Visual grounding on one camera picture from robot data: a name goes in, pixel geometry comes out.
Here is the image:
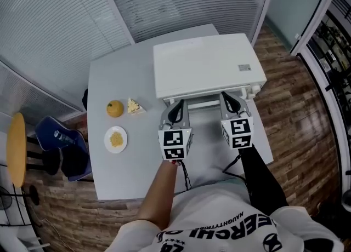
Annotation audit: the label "glass toaster oven door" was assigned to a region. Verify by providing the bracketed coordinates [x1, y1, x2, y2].
[162, 93, 248, 111]

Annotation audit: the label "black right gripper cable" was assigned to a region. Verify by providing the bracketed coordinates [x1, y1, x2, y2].
[221, 151, 248, 184]

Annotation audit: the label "person's right forearm black sleeve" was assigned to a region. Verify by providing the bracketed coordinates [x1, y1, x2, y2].
[240, 144, 290, 214]

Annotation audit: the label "yellow food pile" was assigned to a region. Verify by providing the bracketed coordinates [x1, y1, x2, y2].
[109, 132, 124, 147]

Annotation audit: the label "grey window blinds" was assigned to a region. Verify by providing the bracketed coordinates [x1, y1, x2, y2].
[0, 0, 272, 114]

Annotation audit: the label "white toaster oven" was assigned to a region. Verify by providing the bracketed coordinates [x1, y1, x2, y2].
[152, 33, 268, 107]

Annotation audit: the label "white round plate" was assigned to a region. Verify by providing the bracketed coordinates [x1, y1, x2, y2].
[104, 125, 128, 154]

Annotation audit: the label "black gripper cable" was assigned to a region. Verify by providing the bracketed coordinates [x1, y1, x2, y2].
[179, 160, 193, 192]
[221, 151, 248, 184]

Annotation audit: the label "black object beside table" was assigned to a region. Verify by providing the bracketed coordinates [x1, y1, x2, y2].
[81, 88, 89, 111]

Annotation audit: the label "plastic water bottle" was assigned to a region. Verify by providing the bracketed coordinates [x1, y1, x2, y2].
[53, 130, 76, 145]

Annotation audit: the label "person's white printed shirt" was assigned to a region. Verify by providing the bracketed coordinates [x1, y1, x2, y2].
[103, 181, 346, 252]

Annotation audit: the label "dark display shelf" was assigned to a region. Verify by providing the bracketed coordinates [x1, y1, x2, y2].
[305, 0, 351, 114]

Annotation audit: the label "black round stool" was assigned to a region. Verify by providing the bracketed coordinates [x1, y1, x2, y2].
[42, 146, 63, 176]

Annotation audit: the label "orange fruit-shaped cake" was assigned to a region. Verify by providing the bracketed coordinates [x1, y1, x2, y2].
[106, 99, 125, 119]

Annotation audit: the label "person's left forearm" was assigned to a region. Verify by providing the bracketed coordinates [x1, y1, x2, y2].
[136, 159, 179, 223]

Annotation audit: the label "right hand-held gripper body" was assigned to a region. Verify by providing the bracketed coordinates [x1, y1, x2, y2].
[219, 91, 254, 150]

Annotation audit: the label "blue chair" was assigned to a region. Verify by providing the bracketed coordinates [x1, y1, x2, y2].
[35, 115, 94, 183]

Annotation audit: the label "triangular cake slice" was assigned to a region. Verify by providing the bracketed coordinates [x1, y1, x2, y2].
[126, 97, 148, 116]

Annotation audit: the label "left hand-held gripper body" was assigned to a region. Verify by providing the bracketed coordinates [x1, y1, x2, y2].
[157, 99, 195, 162]

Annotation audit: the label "black bag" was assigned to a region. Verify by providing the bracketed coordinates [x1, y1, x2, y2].
[60, 143, 89, 178]

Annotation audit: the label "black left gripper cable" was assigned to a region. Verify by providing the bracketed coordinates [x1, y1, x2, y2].
[179, 160, 193, 192]

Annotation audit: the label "yellow round table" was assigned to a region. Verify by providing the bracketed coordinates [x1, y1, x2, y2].
[6, 112, 27, 189]

